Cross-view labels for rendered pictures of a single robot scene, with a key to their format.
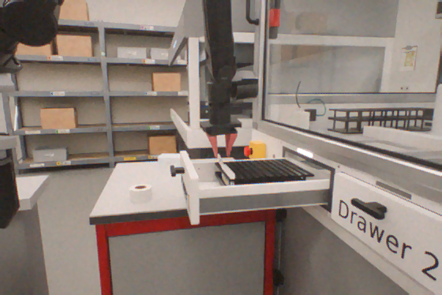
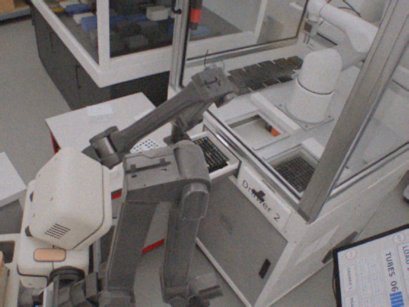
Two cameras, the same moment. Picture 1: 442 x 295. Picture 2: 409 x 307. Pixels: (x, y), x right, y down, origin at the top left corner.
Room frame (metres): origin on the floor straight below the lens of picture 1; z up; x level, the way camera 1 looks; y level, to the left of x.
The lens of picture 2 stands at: (-0.27, 0.47, 2.01)
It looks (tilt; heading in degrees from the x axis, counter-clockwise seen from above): 43 degrees down; 329
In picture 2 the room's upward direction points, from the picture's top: 11 degrees clockwise
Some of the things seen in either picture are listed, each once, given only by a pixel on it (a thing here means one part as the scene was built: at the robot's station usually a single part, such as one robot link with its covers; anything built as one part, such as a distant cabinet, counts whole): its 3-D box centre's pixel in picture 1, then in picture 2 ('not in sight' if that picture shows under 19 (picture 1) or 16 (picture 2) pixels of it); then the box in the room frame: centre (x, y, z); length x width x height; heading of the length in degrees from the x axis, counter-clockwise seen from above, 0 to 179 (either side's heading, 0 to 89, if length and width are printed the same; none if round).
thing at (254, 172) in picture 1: (260, 178); (196, 160); (0.78, -0.11, 0.87); 0.22 x 0.18 x 0.06; 102
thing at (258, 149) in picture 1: (256, 151); not in sight; (1.12, -0.14, 0.88); 0.07 x 0.05 x 0.07; 12
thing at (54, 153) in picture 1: (51, 153); not in sight; (4.06, 2.37, 0.22); 0.40 x 0.30 x 0.17; 109
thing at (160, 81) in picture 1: (166, 83); not in sight; (4.60, 0.83, 1.22); 0.41 x 0.32 x 0.28; 109
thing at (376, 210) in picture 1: (372, 207); (260, 194); (0.49, -0.27, 0.91); 0.07 x 0.04 x 0.01; 12
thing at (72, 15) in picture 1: (71, 13); not in sight; (4.21, 1.97, 2.11); 0.41 x 0.32 x 0.28; 109
